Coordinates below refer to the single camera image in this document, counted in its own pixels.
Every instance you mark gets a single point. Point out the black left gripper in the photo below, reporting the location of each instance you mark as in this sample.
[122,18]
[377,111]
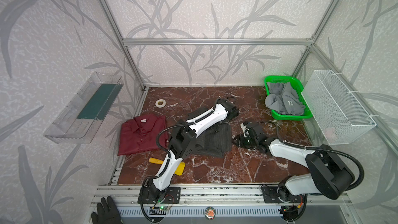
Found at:
[232,112]

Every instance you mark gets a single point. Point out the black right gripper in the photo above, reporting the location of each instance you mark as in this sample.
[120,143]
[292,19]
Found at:
[243,139]

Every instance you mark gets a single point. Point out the dark grey striped shirt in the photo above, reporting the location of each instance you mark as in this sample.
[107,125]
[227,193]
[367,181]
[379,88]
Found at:
[208,135]

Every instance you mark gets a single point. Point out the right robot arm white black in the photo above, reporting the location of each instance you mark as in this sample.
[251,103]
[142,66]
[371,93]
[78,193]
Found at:
[331,172]

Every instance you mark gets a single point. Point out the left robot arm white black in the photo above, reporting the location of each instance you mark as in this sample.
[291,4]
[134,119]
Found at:
[180,141]

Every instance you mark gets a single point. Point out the light grey shirt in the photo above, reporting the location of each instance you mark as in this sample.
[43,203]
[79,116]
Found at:
[283,99]

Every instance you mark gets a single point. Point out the green plastic basket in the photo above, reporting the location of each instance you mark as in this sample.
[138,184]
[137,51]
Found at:
[296,85]

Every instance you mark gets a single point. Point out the white tape roll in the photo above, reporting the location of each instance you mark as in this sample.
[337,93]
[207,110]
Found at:
[160,103]

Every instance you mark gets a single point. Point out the yellow toy shovel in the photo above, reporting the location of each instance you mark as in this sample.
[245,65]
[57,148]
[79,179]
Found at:
[178,171]

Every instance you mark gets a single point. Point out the round red sticker badge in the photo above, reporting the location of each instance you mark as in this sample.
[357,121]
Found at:
[210,213]

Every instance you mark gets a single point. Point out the maroon folded shirt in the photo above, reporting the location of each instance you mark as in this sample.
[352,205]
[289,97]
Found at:
[140,134]

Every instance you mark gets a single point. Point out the small green circuit board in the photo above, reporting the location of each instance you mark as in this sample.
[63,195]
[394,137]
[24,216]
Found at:
[160,208]

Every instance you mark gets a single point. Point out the black glove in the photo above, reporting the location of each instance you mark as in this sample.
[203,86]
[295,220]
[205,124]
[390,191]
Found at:
[106,212]

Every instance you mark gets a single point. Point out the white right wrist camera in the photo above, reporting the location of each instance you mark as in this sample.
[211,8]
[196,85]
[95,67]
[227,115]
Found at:
[244,128]

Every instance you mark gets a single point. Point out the white wire mesh basket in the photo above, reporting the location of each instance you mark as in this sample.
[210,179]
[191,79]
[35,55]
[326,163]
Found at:
[340,116]

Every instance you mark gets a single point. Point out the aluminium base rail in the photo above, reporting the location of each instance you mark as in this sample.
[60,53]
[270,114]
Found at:
[239,200]

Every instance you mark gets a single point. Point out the clear plastic wall tray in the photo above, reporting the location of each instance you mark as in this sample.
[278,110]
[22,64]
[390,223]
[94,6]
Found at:
[79,122]

